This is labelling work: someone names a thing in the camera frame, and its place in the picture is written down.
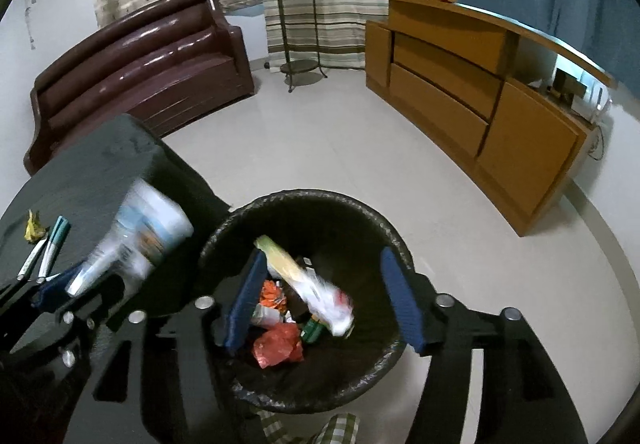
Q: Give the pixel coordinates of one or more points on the black metal plant stand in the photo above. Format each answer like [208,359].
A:
[300,68]

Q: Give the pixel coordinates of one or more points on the orange patterned wrapper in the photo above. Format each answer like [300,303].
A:
[272,295]

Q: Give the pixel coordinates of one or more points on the yellow green white wrapper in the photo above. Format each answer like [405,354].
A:
[290,269]

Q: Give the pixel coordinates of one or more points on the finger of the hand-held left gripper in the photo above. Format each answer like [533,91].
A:
[50,293]
[85,311]

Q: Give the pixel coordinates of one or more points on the white device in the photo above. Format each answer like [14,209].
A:
[595,98]

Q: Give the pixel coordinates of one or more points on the brown leather sofa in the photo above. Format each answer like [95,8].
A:
[135,63]

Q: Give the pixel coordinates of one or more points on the black lined trash bin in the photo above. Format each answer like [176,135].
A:
[320,219]

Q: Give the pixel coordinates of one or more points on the green checked clothing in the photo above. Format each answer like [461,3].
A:
[340,429]

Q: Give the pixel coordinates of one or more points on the small green bottle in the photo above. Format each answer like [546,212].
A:
[312,330]

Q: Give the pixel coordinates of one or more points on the wooden cabinet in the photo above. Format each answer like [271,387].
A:
[440,63]

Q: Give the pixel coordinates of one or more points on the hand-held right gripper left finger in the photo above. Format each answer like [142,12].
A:
[245,304]

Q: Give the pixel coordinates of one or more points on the yellow crumpled wrapper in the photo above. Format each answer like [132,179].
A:
[35,228]

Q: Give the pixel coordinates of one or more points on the small white packet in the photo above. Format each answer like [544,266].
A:
[267,316]

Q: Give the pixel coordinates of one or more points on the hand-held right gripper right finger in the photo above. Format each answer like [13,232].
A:
[405,299]

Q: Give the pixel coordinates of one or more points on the red plastic bag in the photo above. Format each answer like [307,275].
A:
[277,346]

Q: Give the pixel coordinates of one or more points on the teal white tube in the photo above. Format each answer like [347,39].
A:
[54,246]
[34,259]

